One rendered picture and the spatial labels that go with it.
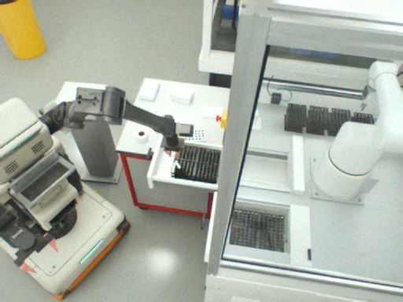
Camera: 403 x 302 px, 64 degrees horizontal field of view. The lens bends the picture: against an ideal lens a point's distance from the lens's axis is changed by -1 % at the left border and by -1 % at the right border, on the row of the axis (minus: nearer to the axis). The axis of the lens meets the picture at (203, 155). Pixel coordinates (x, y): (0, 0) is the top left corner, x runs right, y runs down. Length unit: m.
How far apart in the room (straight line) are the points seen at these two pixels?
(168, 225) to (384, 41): 2.13
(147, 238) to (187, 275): 0.39
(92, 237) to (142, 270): 0.42
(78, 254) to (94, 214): 0.27
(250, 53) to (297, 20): 0.08
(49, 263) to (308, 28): 1.98
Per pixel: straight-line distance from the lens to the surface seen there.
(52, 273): 2.17
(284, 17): 0.45
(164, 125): 1.29
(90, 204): 2.29
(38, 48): 4.03
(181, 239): 2.39
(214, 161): 1.62
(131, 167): 2.01
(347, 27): 0.46
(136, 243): 2.41
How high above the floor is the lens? 2.21
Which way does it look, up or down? 53 degrees down
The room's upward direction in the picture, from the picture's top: 3 degrees clockwise
